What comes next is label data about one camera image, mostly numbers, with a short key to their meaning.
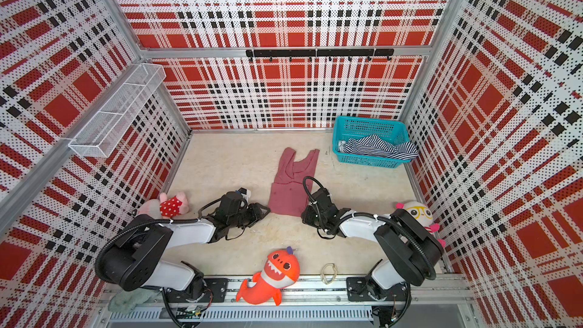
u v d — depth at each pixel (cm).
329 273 78
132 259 44
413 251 43
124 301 70
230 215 71
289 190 96
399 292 73
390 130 112
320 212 69
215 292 73
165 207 87
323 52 89
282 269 70
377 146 111
